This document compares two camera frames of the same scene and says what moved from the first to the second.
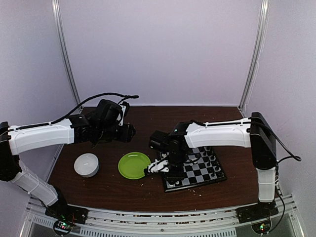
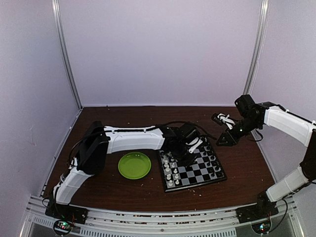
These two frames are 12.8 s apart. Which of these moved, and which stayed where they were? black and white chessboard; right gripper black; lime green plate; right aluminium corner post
Moved: right gripper black
Stayed: black and white chessboard; lime green plate; right aluminium corner post
